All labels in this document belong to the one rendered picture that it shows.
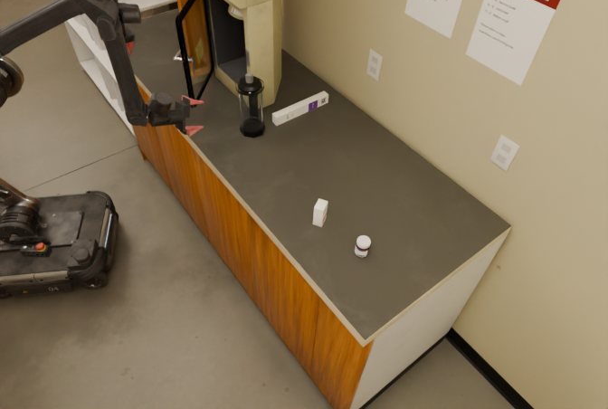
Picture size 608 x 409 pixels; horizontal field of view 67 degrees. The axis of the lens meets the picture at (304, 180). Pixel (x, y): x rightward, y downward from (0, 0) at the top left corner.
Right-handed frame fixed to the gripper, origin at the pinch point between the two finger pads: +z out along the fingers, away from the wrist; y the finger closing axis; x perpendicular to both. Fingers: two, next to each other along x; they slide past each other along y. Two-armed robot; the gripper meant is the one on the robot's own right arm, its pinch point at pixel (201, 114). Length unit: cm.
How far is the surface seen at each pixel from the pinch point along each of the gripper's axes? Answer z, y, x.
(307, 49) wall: 66, 22, 18
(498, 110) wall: 60, 20, -85
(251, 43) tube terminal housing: 18.4, 27.2, -4.0
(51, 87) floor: 3, -44, 241
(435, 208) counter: 53, -18, -76
